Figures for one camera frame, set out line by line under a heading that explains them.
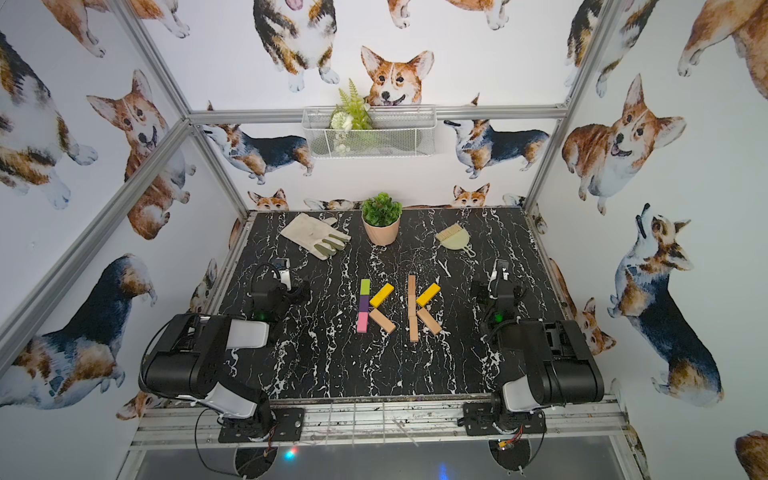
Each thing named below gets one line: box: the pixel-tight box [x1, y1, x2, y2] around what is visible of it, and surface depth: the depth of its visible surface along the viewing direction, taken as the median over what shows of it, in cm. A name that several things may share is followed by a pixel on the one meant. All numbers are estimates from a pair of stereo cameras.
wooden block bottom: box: [408, 288, 418, 329], surface depth 95 cm
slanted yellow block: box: [416, 282, 441, 307], surface depth 99 cm
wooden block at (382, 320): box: [369, 308, 396, 334], surface depth 93 cm
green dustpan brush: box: [435, 223, 476, 258], surface depth 115 cm
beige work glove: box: [280, 213, 352, 261], surface depth 116 cm
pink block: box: [357, 312, 369, 333], surface depth 92 cm
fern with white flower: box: [328, 78, 373, 132], surface depth 84 cm
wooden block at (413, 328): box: [409, 315, 418, 342], surface depth 91 cm
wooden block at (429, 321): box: [417, 307, 443, 335], surface depth 93 cm
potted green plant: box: [361, 192, 403, 247], surface depth 105 cm
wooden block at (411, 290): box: [408, 275, 416, 307], surface depth 99 cm
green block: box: [360, 279, 371, 295], surface depth 100 cm
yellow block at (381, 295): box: [369, 283, 395, 308], surface depth 98 cm
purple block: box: [359, 295, 370, 312], surface depth 97 cm
